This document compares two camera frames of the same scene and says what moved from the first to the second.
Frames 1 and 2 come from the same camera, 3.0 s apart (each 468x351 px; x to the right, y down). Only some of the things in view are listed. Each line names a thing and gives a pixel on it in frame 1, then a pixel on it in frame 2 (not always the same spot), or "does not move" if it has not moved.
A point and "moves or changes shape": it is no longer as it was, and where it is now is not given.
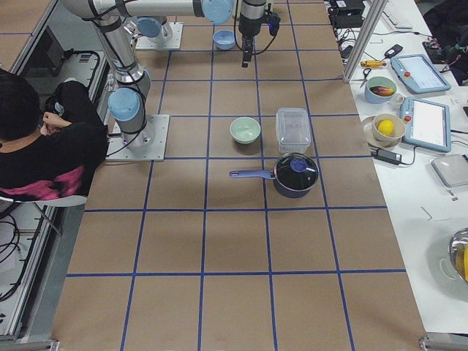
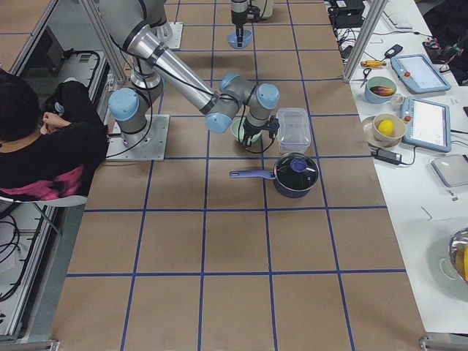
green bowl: [245, 129] does not move
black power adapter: [388, 156] does not move
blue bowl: [224, 39] moves or changes shape
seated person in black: [47, 145] does not move
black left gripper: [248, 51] -> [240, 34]
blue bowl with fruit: [379, 89] does not move
